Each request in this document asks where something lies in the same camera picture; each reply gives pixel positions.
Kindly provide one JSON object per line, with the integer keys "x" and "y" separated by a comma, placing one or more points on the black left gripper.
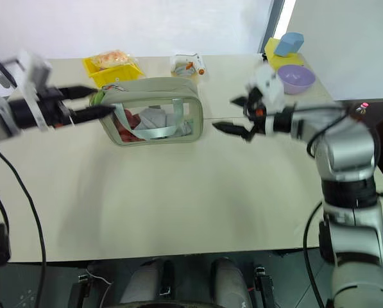
{"x": 51, "y": 109}

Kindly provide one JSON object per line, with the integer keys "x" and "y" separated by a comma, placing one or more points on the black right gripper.
{"x": 258, "y": 120}

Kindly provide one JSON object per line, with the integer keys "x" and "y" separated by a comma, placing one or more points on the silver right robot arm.
{"x": 348, "y": 144}

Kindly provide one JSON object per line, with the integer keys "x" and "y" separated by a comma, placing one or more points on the beige clear-window storage pouch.
{"x": 181, "y": 93}

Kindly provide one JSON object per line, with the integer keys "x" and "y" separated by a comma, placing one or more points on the green small item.
{"x": 96, "y": 97}

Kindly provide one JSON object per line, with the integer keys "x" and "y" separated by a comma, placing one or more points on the yellow plastic bin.
{"x": 120, "y": 75}

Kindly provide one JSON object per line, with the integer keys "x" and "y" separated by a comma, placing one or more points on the bagged bread snack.
{"x": 111, "y": 59}

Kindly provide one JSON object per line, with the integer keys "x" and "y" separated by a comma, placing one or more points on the clear plastic snack bag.
{"x": 186, "y": 69}

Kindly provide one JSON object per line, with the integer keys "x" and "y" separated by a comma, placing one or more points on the purple bowl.
{"x": 295, "y": 80}

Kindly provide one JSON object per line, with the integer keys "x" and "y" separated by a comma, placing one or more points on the blue hexagonal box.
{"x": 289, "y": 45}

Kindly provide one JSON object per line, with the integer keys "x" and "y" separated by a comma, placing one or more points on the pink small item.
{"x": 364, "y": 105}

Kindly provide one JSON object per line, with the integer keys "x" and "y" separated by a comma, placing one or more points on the grey rounded robot leg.
{"x": 229, "y": 282}
{"x": 146, "y": 282}

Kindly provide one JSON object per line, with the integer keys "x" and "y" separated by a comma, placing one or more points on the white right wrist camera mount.
{"x": 269, "y": 86}

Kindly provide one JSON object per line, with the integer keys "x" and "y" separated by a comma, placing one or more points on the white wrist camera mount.
{"x": 269, "y": 86}
{"x": 35, "y": 72}

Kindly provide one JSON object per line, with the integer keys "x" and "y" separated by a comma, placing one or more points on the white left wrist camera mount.
{"x": 35, "y": 72}

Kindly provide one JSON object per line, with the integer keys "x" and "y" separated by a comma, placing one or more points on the dark window frame post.
{"x": 271, "y": 25}

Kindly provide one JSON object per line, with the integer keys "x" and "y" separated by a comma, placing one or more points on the black frame bracket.
{"x": 265, "y": 284}
{"x": 80, "y": 288}

